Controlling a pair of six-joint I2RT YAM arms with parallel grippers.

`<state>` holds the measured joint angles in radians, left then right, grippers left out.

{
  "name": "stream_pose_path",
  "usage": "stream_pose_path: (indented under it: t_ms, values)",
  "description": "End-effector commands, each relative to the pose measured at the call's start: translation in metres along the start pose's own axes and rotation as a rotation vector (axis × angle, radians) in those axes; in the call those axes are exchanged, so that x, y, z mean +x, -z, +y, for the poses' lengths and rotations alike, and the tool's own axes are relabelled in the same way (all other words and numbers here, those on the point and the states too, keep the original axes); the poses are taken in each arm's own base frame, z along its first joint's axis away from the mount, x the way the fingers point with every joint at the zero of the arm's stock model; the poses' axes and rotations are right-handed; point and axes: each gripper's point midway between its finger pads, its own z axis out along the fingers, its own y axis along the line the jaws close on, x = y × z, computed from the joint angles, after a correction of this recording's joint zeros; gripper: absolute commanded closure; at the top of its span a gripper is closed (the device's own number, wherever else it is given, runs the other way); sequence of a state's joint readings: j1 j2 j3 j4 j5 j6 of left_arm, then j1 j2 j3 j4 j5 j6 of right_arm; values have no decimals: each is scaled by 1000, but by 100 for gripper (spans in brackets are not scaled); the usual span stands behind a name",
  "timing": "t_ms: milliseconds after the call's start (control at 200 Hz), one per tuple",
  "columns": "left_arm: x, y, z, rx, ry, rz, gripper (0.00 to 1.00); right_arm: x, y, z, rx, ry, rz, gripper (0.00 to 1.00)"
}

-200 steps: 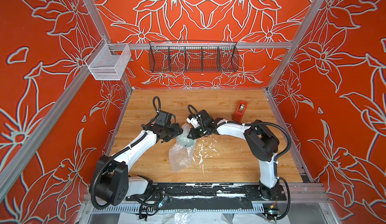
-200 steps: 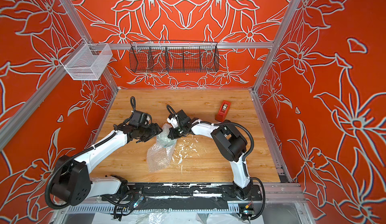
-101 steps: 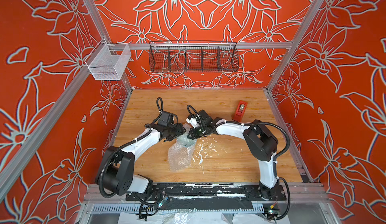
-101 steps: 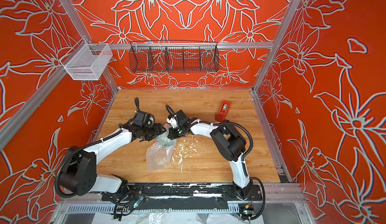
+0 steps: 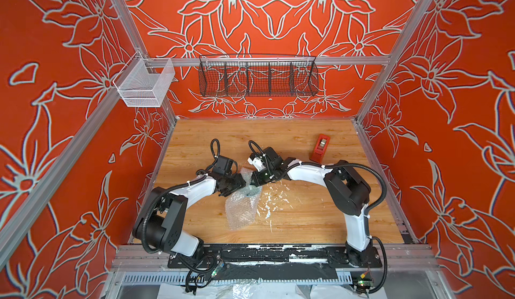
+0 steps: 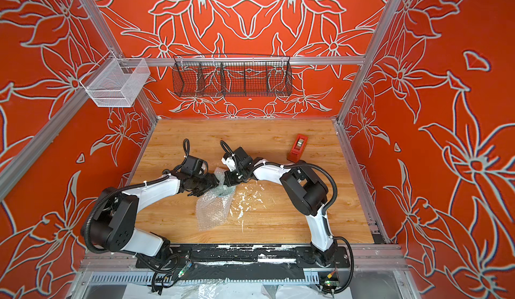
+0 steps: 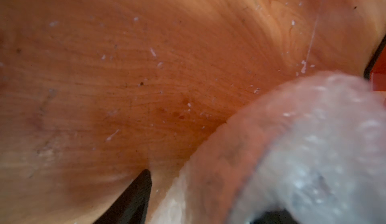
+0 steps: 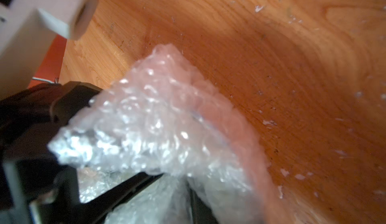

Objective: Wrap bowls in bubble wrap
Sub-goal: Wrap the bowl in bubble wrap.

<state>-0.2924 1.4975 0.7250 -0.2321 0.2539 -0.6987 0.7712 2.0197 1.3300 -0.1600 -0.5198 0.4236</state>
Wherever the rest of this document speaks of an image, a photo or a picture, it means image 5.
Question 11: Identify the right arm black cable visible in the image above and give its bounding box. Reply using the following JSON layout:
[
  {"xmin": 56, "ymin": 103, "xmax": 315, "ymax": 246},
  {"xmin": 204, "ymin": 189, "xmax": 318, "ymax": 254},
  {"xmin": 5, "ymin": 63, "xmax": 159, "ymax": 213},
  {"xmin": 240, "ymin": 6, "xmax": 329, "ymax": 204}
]
[{"xmin": 341, "ymin": 163, "xmax": 388, "ymax": 294}]

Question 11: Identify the black wire basket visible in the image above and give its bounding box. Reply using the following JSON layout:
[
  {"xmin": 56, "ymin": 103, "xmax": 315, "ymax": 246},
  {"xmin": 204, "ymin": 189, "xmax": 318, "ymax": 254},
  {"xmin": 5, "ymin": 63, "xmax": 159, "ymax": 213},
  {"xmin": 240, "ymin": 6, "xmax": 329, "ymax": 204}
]
[{"xmin": 198, "ymin": 53, "xmax": 319, "ymax": 98}]

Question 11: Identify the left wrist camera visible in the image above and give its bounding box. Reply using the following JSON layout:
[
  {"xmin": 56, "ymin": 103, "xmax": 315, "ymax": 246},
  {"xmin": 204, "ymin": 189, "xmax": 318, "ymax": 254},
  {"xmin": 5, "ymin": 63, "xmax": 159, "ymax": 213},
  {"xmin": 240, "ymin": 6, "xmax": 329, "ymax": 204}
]
[{"xmin": 213, "ymin": 155, "xmax": 238, "ymax": 176}]

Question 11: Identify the clear bubble wrap sheet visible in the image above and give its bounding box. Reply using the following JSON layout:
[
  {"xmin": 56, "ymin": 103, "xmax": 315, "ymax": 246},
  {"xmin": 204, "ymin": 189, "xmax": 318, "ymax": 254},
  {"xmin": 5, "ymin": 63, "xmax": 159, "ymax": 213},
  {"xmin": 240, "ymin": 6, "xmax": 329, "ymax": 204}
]
[{"xmin": 225, "ymin": 167, "xmax": 262, "ymax": 231}]

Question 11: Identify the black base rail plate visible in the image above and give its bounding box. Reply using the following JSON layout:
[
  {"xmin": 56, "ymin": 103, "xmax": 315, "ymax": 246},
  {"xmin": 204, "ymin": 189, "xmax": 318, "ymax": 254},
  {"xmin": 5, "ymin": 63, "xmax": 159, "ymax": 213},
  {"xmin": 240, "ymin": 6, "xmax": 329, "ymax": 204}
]
[{"xmin": 167, "ymin": 243, "xmax": 383, "ymax": 270}]

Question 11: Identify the grey cable duct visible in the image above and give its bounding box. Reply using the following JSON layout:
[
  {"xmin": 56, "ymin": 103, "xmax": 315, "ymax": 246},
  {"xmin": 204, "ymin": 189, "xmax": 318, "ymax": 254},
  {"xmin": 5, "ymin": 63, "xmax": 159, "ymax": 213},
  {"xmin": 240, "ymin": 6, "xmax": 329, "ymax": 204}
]
[{"xmin": 120, "ymin": 271, "xmax": 353, "ymax": 286}]

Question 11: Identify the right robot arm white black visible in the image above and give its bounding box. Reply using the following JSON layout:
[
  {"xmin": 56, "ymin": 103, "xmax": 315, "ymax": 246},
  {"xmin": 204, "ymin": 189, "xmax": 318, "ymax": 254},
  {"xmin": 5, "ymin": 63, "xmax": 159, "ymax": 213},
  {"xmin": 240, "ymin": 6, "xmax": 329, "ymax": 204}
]
[{"xmin": 248, "ymin": 147, "xmax": 386, "ymax": 267}]

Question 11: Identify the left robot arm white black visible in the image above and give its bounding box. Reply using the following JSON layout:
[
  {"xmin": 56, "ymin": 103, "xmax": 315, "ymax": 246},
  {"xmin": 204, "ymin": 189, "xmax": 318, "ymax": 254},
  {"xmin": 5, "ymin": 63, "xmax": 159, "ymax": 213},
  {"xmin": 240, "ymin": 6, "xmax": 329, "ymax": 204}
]
[{"xmin": 132, "ymin": 173, "xmax": 246, "ymax": 258}]

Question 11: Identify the clear plastic bin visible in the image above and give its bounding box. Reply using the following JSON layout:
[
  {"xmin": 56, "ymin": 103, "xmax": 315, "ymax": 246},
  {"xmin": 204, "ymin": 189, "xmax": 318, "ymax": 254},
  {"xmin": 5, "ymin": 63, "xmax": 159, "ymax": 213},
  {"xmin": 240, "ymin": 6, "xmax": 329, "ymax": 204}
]
[{"xmin": 113, "ymin": 52, "xmax": 176, "ymax": 108}]

